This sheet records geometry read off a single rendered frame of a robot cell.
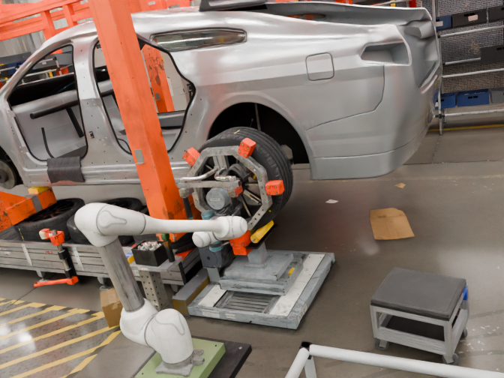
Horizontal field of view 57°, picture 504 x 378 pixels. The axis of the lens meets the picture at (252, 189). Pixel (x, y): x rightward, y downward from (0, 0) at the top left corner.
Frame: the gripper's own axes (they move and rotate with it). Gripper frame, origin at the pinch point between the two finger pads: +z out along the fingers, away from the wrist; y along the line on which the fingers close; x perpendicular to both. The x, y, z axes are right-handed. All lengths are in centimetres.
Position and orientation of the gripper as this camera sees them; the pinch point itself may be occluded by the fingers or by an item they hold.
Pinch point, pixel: (235, 207)
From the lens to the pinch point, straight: 267.1
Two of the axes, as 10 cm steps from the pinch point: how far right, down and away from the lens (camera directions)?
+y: 8.8, -0.2, -4.7
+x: -1.9, -9.2, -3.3
